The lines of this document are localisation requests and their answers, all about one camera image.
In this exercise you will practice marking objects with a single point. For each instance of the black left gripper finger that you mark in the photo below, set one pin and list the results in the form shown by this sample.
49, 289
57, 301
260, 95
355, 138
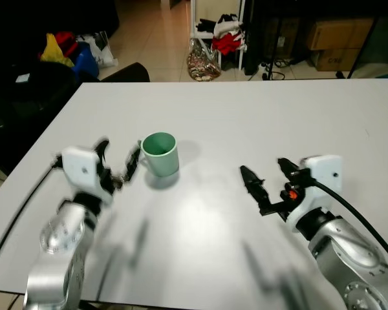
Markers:
132, 165
103, 154

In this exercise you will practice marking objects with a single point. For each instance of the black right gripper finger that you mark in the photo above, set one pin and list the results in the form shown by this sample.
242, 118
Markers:
287, 166
254, 186

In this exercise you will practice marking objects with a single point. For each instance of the green ceramic mug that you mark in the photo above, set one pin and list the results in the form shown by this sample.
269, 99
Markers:
161, 158

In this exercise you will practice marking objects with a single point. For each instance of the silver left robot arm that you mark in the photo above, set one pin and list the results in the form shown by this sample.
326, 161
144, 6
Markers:
61, 245

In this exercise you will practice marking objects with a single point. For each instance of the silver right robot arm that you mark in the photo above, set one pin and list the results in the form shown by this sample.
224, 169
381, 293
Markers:
349, 258

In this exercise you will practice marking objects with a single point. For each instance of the black chair backrest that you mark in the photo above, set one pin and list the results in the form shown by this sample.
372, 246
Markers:
126, 73

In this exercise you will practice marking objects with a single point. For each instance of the large black seat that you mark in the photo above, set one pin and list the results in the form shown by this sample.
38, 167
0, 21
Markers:
26, 110

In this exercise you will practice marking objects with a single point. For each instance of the white plastic bag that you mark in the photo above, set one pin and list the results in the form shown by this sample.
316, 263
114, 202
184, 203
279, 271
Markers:
102, 50

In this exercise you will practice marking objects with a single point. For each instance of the small white paper tag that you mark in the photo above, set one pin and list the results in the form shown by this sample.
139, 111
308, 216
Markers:
22, 77

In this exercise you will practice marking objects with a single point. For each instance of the yellow cloth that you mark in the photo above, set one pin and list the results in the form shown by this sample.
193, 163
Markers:
53, 53

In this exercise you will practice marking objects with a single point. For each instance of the red cloth bundle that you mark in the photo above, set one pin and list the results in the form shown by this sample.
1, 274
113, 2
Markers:
67, 42

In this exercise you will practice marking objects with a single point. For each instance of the small brown cardboard box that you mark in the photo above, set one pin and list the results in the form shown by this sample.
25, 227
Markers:
336, 59

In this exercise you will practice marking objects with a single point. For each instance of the patterned see-through bag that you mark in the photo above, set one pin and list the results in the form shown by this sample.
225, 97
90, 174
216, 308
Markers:
203, 64

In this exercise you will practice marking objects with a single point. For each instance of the dark cardboard box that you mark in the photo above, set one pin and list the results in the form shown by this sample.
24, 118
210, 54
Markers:
283, 39

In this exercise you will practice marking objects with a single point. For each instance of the red garment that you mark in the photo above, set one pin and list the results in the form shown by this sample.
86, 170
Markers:
229, 44

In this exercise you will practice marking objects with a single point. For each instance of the large brown cardboard box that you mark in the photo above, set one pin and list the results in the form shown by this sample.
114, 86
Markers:
336, 33

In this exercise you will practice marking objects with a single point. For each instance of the white garment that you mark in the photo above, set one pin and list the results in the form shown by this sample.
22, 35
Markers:
227, 27

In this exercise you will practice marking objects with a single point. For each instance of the white metal rack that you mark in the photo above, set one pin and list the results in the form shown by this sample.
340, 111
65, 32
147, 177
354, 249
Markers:
194, 26

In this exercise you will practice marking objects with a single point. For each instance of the black garment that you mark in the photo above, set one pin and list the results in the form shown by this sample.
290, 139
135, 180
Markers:
205, 26

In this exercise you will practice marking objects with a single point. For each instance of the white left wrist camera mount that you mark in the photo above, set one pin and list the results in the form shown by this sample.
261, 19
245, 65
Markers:
83, 171

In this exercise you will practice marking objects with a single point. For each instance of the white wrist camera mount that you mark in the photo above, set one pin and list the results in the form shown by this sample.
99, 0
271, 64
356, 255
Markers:
322, 177
83, 171

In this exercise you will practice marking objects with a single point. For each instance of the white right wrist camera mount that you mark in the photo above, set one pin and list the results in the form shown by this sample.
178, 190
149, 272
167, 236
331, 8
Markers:
322, 177

